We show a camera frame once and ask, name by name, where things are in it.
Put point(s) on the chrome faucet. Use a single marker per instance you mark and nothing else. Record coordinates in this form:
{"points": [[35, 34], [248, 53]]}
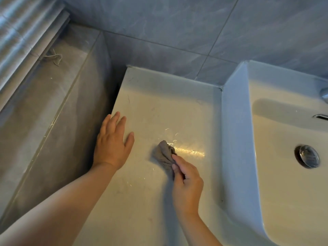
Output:
{"points": [[325, 95]]}

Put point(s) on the grey cleaning cloth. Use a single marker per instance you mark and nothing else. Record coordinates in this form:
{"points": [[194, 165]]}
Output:
{"points": [[164, 154]]}

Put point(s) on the person's right hand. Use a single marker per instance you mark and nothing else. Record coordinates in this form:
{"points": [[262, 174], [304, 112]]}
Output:
{"points": [[188, 188]]}

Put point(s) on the person's left thumb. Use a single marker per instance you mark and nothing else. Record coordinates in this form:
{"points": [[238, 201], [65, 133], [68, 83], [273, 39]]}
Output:
{"points": [[129, 142]]}

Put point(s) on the person's left hand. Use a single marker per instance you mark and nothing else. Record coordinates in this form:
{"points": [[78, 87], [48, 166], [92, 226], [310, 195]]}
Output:
{"points": [[110, 148]]}

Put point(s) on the grey window blind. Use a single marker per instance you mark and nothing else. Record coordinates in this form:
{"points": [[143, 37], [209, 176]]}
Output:
{"points": [[23, 40]]}

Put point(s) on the white ceramic sink basin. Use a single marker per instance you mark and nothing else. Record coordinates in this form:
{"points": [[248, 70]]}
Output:
{"points": [[281, 192]]}

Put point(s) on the chrome sink drain stopper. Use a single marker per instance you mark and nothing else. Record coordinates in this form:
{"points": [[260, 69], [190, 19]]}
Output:
{"points": [[308, 156]]}

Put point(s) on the person's left middle finger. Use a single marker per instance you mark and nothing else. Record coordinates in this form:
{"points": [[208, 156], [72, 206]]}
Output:
{"points": [[114, 122]]}

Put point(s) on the person's left forearm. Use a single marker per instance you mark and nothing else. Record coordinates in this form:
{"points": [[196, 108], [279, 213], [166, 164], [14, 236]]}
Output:
{"points": [[56, 210]]}

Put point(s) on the person's right forearm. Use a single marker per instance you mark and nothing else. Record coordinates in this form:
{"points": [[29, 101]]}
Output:
{"points": [[198, 231]]}

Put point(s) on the person's right thumb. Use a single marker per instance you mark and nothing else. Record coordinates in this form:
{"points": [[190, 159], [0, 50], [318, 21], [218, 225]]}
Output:
{"points": [[177, 171]]}

